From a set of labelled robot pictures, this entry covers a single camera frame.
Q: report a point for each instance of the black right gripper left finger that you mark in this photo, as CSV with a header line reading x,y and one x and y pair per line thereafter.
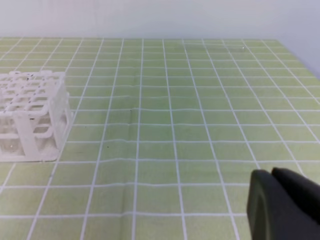
x,y
262,205

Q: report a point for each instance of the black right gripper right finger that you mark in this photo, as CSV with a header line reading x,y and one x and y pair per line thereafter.
x,y
304,224

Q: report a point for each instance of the white test tube rack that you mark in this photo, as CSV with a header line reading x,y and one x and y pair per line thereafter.
x,y
35,116

